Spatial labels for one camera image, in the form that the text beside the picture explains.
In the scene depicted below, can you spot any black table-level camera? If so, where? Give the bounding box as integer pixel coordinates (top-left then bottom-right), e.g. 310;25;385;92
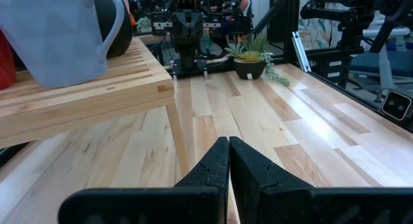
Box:
381;90;413;121

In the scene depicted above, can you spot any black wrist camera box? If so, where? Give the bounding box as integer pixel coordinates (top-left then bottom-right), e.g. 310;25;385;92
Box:
176;0;197;11

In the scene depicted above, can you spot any blue padded chair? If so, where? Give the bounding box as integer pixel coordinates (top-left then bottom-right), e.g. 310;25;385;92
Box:
350;26;413;102

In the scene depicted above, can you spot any blue-grey coffee mug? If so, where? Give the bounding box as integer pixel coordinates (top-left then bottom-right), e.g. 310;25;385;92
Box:
0;0;126;89

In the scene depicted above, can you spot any person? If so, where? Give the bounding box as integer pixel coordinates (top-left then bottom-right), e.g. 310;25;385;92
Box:
222;0;252;34

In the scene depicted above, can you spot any green succulent black pot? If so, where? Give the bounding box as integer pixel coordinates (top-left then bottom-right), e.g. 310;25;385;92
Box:
224;35;291;88

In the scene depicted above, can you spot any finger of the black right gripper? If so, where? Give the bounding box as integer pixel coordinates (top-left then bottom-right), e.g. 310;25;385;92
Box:
173;12;188;44
187;12;203;44

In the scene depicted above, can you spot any red coffee mug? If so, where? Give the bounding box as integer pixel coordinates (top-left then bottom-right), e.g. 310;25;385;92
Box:
0;29;17;90

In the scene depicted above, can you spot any wooden slatted rack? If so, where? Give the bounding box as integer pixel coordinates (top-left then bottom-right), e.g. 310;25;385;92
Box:
0;36;191;178

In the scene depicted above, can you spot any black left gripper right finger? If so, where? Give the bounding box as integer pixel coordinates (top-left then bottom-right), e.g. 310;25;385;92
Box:
229;136;413;224

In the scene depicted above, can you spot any black mug orange inside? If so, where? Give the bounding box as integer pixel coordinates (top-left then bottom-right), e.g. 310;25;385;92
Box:
93;0;134;59

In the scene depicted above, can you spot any silver aluminium extrusion bar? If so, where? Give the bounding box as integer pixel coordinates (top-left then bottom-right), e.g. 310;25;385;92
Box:
291;30;312;73

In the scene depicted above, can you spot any small background succulent plant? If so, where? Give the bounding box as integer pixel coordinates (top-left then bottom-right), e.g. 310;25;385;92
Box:
135;16;152;33

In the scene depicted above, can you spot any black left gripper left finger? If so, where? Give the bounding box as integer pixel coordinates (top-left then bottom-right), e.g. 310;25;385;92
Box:
57;136;230;224

